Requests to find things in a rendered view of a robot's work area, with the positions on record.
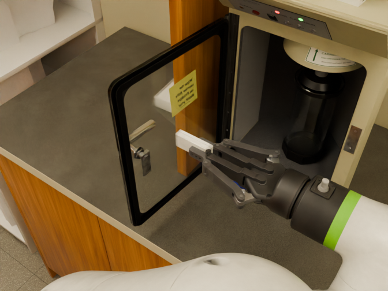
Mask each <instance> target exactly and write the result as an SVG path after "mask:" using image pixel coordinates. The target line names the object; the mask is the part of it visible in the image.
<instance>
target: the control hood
mask: <svg viewBox="0 0 388 291"><path fill-rule="evenodd" d="M219 1H220V2H221V4H222V5H223V6H227V7H229V8H233V9H235V8H234V7H233V5H232V4H231V3H230V2H229V1H228V0H219ZM254 1H258V2H261V3H265V4H268V5H271V6H275V7H277V8H280V9H284V10H287V11H290V12H293V13H297V14H300V15H303V16H307V17H310V18H313V19H316V20H319V21H323V22H325V23H326V24H327V27H328V29H329V33H330V35H331V38H332V41H334V42H337V43H340V44H344V45H346V46H350V47H353V48H356V49H359V50H362V51H365V52H368V53H371V54H375V55H378V56H380V57H383V58H387V59H388V0H366V1H365V2H364V3H362V4H361V5H360V6H359V7H357V6H353V5H350V4H347V3H344V2H341V1H338V0H254ZM329 40H330V39H329Z"/></svg>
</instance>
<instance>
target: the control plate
mask: <svg viewBox="0 0 388 291"><path fill-rule="evenodd" d="M228 1H229V2H230V3H231V4H232V5H233V7H234V8H235V9H237V10H241V11H243V12H247V13H250V14H253V15H256V14H254V13H252V11H253V10H255V11H258V12H259V13H260V14H259V15H256V16H259V17H263V18H266V19H268V20H271V21H275V20H272V19H270V18H269V17H268V15H267V14H271V15H273V16H275V17H276V18H277V20H278V21H275V22H277V23H280V24H283V25H287V26H290V27H293V28H296V29H299V30H302V31H305V32H309V33H312V32H311V30H310V28H311V29H314V30H315V31H313V33H312V34H314V35H318V36H321V37H323V38H326V39H330V40H332V38H331V35H330V33H329V29H328V27H327V24H326V23H325V22H323V21H319V20H316V19H313V18H310V17H307V16H303V15H300V14H297V13H293V12H290V11H287V10H284V9H280V8H277V7H275V6H271V5H268V4H265V3H261V2H258V1H254V0H228ZM239 6H242V7H243V8H244V9H242V8H240V7H239ZM275 10H276V11H279V12H280V14H279V13H276V12H275ZM298 18H302V19H303V20H304V21H300V20H299V19H298ZM284 20H286V21H288V22H289V23H287V24H285V22H284ZM297 24H299V25H301V26H302V27H300V28H298V26H297Z"/></svg>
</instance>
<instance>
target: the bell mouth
mask: <svg viewBox="0 0 388 291"><path fill-rule="evenodd" d="M283 47H284V50H285V52H286V53H287V55H288V56H290V57H291V59H293V60H294V61H296V62H297V63H298V64H300V65H302V66H305V67H307V68H310V69H313V70H318V71H321V72H329V73H342V72H350V71H353V70H356V69H358V68H360V67H362V66H363V65H362V64H360V63H358V62H355V61H351V60H349V59H346V58H342V57H339V56H337V55H334V54H331V53H328V52H325V51H322V50H319V49H316V48H313V47H310V46H307V45H304V44H301V43H298V42H295V41H292V40H290V39H287V38H285V39H284V41H283Z"/></svg>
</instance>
